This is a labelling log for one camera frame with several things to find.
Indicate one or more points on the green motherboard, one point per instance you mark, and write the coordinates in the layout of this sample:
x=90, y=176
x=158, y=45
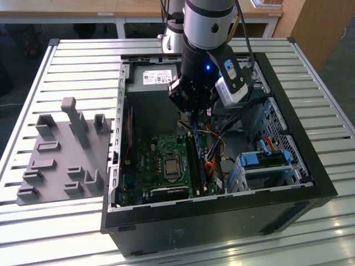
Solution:
x=149, y=155

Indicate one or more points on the grey parts rack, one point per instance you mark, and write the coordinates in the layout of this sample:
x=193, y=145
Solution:
x=63, y=166

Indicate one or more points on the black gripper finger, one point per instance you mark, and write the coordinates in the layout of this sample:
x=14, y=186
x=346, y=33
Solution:
x=180, y=95
x=203, y=97

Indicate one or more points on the black graphics card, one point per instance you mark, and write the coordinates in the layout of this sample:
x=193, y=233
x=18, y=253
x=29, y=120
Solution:
x=169, y=192

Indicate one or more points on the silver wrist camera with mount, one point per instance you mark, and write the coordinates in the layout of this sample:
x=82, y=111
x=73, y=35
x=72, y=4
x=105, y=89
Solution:
x=231, y=94

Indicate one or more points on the grey metal disk bay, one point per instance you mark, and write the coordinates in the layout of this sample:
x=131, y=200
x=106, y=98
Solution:
x=259, y=80
x=277, y=174

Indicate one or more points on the grey power supply unit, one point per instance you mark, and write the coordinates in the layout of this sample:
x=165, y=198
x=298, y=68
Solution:
x=149, y=105

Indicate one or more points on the blue disk carrier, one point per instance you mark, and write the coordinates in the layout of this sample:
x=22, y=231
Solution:
x=251, y=160

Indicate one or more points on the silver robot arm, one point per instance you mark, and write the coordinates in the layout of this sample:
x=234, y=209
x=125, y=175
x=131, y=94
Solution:
x=206, y=25

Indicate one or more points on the blue RAM stick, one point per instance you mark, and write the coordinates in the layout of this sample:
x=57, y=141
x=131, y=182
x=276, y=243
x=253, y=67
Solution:
x=198, y=138

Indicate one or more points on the black RAM slot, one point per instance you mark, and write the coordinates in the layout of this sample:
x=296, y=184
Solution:
x=192, y=166

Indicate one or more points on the silver CPU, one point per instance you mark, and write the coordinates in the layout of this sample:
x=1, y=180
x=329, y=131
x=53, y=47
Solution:
x=172, y=169

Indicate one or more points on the wooden cabinet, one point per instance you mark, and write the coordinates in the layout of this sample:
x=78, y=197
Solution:
x=319, y=27

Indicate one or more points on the black PC case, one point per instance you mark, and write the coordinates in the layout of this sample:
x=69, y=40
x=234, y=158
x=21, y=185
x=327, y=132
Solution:
x=222, y=221

